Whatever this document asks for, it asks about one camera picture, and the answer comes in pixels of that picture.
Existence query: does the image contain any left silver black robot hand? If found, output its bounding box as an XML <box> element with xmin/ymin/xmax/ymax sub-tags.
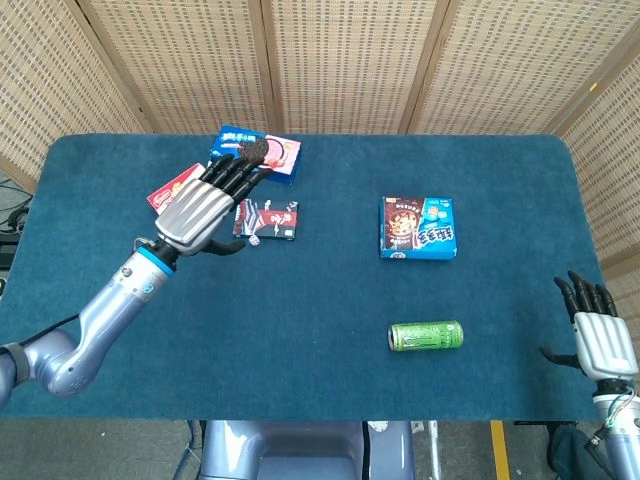
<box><xmin>153</xmin><ymin>153</ymin><xmax>275</xmax><ymax>258</ymax></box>

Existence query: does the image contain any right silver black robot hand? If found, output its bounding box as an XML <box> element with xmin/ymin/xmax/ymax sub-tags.
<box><xmin>539</xmin><ymin>271</ymin><xmax>640</xmax><ymax>397</ymax></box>

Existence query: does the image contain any red and white biscuit box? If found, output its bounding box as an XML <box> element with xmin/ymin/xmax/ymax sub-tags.
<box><xmin>146</xmin><ymin>162</ymin><xmax>209</xmax><ymax>217</ymax></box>

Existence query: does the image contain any black chocolate box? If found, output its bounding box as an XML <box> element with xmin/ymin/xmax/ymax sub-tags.
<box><xmin>232</xmin><ymin>198</ymin><xmax>301</xmax><ymax>240</ymax></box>

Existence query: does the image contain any blue Oreo cookie box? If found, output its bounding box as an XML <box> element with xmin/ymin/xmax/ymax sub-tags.
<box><xmin>208</xmin><ymin>124</ymin><xmax>303</xmax><ymax>187</ymax></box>

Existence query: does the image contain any black bag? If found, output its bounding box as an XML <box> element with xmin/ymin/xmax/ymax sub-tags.
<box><xmin>546</xmin><ymin>423</ymin><xmax>614</xmax><ymax>480</ymax></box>

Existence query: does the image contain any blue felt table cloth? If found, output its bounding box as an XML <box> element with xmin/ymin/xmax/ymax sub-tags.
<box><xmin>0</xmin><ymin>132</ymin><xmax>614</xmax><ymax>422</ymax></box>

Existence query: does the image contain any woven folding screen panel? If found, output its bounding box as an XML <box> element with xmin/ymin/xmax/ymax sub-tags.
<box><xmin>554</xmin><ymin>64</ymin><xmax>640</xmax><ymax>276</ymax></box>
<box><xmin>259</xmin><ymin>0</ymin><xmax>446</xmax><ymax>135</ymax></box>
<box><xmin>0</xmin><ymin>0</ymin><xmax>154</xmax><ymax>194</ymax></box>
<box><xmin>79</xmin><ymin>0</ymin><xmax>281</xmax><ymax>135</ymax></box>
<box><xmin>409</xmin><ymin>0</ymin><xmax>640</xmax><ymax>136</ymax></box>

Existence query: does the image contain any green Monster energy can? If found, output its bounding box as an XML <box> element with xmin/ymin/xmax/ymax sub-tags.
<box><xmin>388</xmin><ymin>320</ymin><xmax>465</xmax><ymax>353</ymax></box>

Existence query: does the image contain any light blue chocolate-chip cookie box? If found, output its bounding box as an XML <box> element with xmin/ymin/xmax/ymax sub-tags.
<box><xmin>378</xmin><ymin>195</ymin><xmax>459</xmax><ymax>262</ymax></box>

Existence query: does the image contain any blue-grey robot torso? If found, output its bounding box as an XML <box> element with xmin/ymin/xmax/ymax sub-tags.
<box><xmin>199</xmin><ymin>419</ymin><xmax>416</xmax><ymax>480</ymax></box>

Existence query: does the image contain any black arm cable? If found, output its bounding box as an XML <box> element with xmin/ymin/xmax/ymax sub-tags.
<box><xmin>0</xmin><ymin>312</ymin><xmax>84</xmax><ymax>356</ymax></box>

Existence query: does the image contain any black floor cable bundle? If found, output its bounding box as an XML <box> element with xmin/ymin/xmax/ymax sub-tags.
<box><xmin>0</xmin><ymin>174</ymin><xmax>32</xmax><ymax>239</ymax></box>

